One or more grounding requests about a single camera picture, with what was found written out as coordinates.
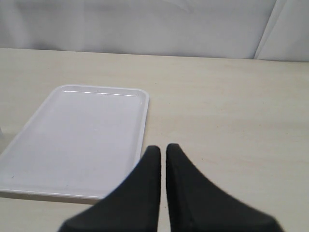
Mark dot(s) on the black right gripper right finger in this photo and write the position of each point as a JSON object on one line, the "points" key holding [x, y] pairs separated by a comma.
{"points": [[197, 205]]}

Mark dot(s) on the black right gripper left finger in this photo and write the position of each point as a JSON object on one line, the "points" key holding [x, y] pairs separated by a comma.
{"points": [[132, 207]]}

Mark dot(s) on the white plastic tray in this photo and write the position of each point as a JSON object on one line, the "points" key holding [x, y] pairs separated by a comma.
{"points": [[81, 143]]}

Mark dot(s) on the white backdrop curtain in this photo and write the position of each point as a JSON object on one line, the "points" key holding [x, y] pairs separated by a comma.
{"points": [[252, 29]]}

